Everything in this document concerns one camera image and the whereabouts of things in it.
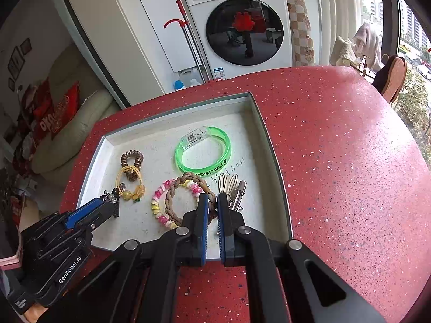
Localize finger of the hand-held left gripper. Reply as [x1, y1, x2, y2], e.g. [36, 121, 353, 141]
[78, 201, 121, 233]
[65, 197, 110, 228]

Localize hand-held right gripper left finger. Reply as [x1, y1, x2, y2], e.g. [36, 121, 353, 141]
[39, 193, 209, 323]

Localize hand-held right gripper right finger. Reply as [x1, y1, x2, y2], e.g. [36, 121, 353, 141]
[216, 193, 386, 323]

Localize yellow sunflower hair tie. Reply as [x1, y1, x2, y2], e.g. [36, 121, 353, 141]
[115, 164, 146, 204]

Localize silver zigzag hair clip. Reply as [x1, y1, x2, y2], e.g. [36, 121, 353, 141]
[232, 180, 248, 211]

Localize pink yellow spiral hair tie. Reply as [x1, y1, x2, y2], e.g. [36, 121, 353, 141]
[151, 179, 204, 230]

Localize gold hair clips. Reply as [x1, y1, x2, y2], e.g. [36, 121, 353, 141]
[218, 173, 239, 202]

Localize brown braided hair tie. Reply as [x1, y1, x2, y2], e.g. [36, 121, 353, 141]
[164, 171, 218, 227]

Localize grey jewelry tray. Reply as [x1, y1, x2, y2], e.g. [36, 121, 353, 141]
[77, 92, 293, 263]

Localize cream sofa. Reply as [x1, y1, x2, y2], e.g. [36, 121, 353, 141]
[30, 44, 118, 189]

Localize red cushion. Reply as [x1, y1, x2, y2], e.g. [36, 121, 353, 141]
[40, 82, 81, 138]

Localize white plastic jug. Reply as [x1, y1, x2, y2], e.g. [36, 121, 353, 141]
[180, 68, 203, 86]

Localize white cabinet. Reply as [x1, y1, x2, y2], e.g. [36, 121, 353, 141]
[101, 0, 199, 95]

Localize white washing machine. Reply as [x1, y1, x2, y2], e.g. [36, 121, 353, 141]
[175, 0, 293, 81]

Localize red hook pole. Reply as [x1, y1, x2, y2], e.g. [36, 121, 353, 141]
[164, 0, 209, 83]

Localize checkered cloth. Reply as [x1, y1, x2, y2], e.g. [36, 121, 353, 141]
[284, 0, 317, 67]

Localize round orange chair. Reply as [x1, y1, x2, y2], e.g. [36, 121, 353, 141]
[372, 55, 408, 103]

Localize pale pink blanket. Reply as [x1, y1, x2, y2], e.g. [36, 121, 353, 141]
[353, 23, 383, 69]

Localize white curtain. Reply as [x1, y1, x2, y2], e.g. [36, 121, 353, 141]
[317, 0, 362, 64]

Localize brown spiral hair tie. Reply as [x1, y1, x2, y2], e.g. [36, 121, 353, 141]
[120, 150, 144, 180]

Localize green translucent bracelet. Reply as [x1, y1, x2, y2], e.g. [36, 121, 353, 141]
[174, 125, 231, 178]

